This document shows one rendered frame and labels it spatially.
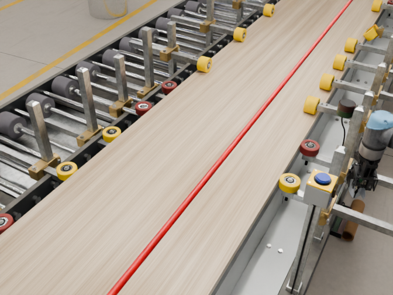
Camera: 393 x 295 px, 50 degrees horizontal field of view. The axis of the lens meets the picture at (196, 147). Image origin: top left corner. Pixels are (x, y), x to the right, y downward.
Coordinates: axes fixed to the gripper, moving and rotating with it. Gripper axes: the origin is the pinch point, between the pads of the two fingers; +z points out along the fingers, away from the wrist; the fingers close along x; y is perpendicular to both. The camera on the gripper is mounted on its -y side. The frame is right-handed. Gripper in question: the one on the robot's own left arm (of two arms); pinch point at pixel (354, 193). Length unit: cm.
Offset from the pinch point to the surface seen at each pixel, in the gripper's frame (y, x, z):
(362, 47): -123, 19, -1
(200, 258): 35, -50, 4
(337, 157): 3.6, -10.2, -18.3
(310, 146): -29.3, -13.5, 3.4
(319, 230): 4.0, -9.4, 17.4
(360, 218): 4.1, 3.6, 8.1
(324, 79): -78, -6, -3
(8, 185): 7, -134, 13
